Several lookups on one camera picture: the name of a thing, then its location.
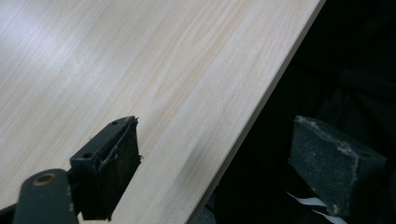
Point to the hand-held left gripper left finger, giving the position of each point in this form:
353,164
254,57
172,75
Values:
106,174

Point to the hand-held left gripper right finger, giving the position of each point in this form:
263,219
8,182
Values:
327,161

